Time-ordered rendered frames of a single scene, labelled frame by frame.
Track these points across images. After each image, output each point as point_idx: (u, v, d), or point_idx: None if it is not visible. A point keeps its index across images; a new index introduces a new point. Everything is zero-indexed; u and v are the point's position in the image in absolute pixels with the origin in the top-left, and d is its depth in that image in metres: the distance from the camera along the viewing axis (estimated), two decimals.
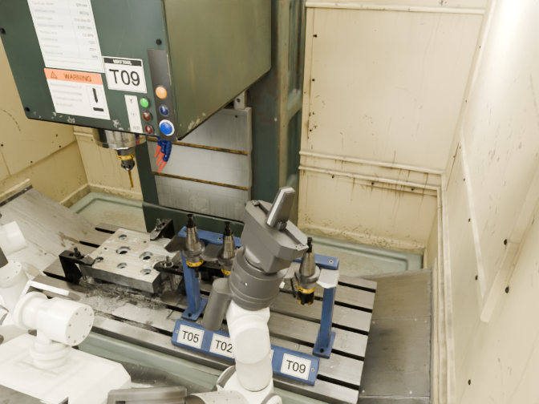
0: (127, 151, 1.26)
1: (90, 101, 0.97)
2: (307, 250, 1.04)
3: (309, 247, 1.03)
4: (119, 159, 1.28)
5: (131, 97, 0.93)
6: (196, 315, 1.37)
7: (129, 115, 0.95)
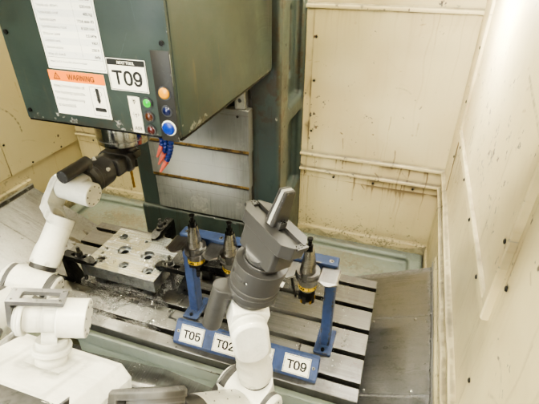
0: (128, 151, 1.27)
1: (93, 102, 0.98)
2: (308, 249, 1.05)
3: (310, 246, 1.04)
4: None
5: (133, 98, 0.93)
6: (198, 314, 1.38)
7: (131, 115, 0.96)
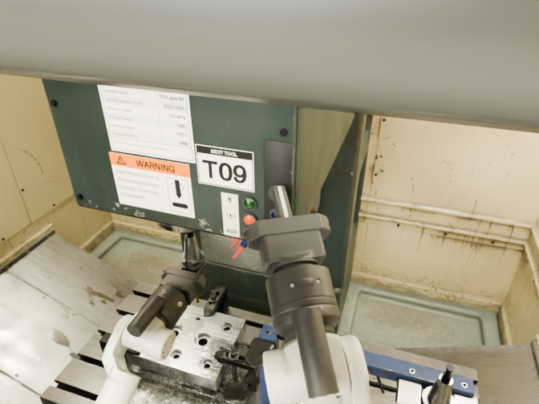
0: (196, 269, 1.09)
1: (170, 195, 0.73)
2: (446, 381, 0.80)
3: (448, 377, 0.79)
4: None
5: (229, 195, 0.68)
6: None
7: (224, 216, 0.71)
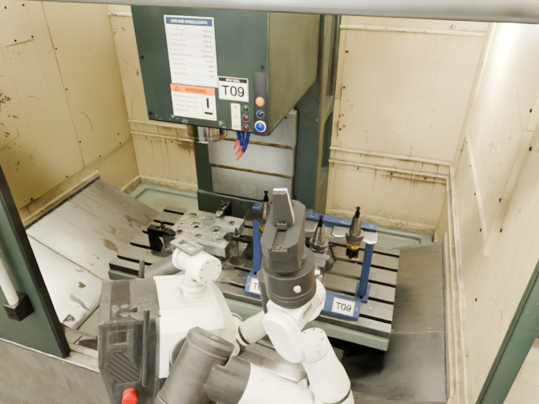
0: (322, 252, 1.41)
1: (203, 107, 1.35)
2: (356, 216, 1.42)
3: (358, 213, 1.41)
4: None
5: (235, 105, 1.31)
6: None
7: (232, 117, 1.33)
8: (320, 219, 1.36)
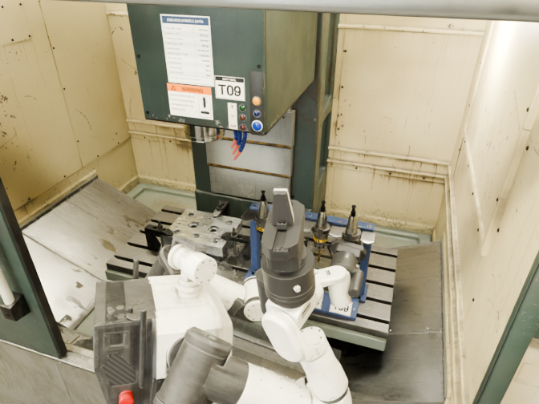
0: (325, 236, 1.49)
1: (200, 107, 1.34)
2: (352, 215, 1.41)
3: (353, 212, 1.41)
4: (316, 241, 1.50)
5: (232, 104, 1.30)
6: None
7: (228, 116, 1.33)
8: (322, 204, 1.43)
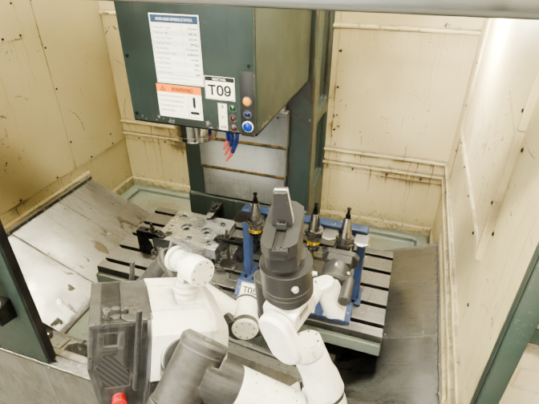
0: (318, 238, 1.46)
1: (189, 107, 1.32)
2: (347, 217, 1.39)
3: (348, 214, 1.39)
4: (309, 244, 1.48)
5: (222, 104, 1.27)
6: (251, 276, 1.72)
7: (219, 117, 1.30)
8: (315, 207, 1.41)
